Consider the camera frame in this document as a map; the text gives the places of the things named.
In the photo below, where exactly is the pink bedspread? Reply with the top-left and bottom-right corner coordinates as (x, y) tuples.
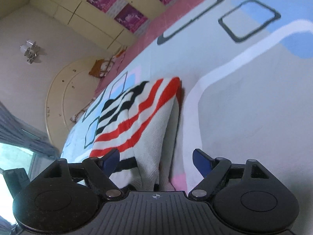
(94, 0), (222, 99)

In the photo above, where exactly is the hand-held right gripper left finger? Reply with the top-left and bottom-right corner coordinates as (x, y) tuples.
(45, 149), (124, 199)

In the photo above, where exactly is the blue grey curtain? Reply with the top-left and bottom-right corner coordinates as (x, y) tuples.
(0, 101), (60, 157)

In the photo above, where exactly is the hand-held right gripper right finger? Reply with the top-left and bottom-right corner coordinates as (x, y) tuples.
(188, 148), (269, 199)

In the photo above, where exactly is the orange checkered pillow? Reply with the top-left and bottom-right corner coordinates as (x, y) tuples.
(88, 58), (116, 79)

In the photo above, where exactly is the grey printed bed sheet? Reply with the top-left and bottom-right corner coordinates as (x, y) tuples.
(59, 0), (313, 194)

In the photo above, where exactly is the wall lamp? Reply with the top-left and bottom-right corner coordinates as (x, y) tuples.
(20, 39), (42, 64)

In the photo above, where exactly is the white striped towel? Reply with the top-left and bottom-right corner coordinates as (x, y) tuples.
(89, 77), (183, 194)

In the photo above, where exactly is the window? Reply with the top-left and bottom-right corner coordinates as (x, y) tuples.
(0, 141), (35, 226)

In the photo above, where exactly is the patterned pillow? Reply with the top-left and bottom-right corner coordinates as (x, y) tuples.
(70, 98), (95, 123)

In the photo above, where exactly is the cream round headboard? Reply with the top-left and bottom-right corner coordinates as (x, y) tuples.
(44, 56), (106, 150)

